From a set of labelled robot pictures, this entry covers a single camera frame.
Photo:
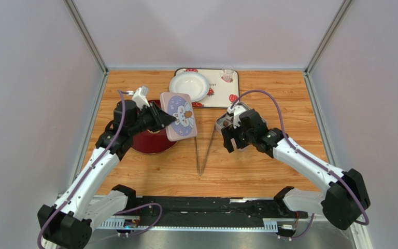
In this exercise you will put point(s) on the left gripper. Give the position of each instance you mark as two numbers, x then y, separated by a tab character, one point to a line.
160	118

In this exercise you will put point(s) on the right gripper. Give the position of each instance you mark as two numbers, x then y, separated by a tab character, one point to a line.
232	138

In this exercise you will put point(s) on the pink chocolate tin box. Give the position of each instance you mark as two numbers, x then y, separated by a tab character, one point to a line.
226	120

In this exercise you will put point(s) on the silver tin lid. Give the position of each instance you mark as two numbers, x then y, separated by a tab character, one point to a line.
179	106

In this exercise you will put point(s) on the metal serving tongs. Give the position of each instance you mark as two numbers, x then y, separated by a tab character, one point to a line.
202	151

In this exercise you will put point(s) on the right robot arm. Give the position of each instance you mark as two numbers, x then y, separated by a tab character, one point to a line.
342	195

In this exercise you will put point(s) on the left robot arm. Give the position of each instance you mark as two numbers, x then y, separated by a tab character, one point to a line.
92	176

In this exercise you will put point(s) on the red round tray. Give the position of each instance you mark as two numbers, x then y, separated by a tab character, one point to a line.
148	142

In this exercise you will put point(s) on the strawberry pattern tray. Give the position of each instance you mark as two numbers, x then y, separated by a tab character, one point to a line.
221	94

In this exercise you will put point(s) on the white paper plate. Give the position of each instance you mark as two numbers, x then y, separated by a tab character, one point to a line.
194	84

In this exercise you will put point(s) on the small clear glass cup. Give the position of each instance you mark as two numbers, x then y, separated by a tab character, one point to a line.
227	73

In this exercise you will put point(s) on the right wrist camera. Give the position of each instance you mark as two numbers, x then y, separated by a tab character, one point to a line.
236	111

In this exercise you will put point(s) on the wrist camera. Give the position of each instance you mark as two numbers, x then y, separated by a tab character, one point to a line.
139	96
236	111

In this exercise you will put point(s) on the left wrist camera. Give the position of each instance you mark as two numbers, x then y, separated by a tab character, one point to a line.
139	96

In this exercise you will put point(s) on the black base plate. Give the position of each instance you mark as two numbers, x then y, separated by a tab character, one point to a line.
209	212

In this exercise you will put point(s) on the aluminium frame rail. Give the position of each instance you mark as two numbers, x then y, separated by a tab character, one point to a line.
126	225

